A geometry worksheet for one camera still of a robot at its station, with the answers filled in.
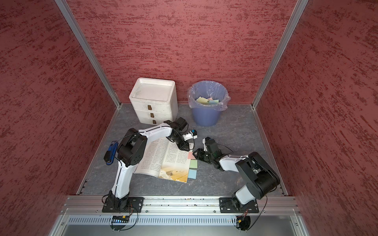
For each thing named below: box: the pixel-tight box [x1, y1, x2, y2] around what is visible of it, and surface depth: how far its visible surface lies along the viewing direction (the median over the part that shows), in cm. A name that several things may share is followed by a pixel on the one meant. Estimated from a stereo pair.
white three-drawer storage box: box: [128, 77, 179, 126], surface depth 97 cm
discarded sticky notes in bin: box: [195, 96, 220, 104], surface depth 106 cm
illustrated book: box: [133, 137, 191, 183], surface depth 88 cm
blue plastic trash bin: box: [190, 80, 228, 127], surface depth 101 cm
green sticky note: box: [189, 159, 198, 169], surface depth 89 cm
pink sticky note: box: [187, 151, 196, 160], surface depth 93 cm
